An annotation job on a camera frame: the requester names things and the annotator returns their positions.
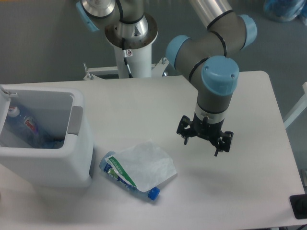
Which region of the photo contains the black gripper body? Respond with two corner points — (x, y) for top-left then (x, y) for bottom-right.
(189, 114), (224, 146)

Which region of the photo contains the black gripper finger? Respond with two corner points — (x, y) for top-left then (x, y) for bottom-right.
(214, 131), (234, 157)
(176, 115), (193, 145)

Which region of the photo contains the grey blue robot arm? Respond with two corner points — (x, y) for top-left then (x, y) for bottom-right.
(76, 0), (257, 153)

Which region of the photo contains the white trash can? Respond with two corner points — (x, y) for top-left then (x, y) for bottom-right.
(0, 85), (94, 187)

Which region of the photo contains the clear bottle in trash can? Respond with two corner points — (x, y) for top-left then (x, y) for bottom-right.
(6, 105), (53, 149)

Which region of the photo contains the blue label plastic bottle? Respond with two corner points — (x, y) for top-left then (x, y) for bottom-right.
(99, 151), (160, 201)

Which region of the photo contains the black device at table edge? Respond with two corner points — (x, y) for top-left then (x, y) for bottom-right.
(289, 194), (307, 219)

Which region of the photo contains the blue plastic bag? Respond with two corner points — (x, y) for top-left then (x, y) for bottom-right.
(263, 0), (307, 23)

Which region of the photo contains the white pedestal base frame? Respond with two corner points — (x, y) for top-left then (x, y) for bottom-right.
(83, 57), (169, 81)

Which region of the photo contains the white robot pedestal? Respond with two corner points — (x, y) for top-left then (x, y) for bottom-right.
(114, 45), (152, 79)

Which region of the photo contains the white frame bar right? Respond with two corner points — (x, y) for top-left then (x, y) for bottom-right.
(283, 82), (307, 129)

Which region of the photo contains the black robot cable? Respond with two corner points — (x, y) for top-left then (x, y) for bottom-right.
(121, 37), (133, 79)

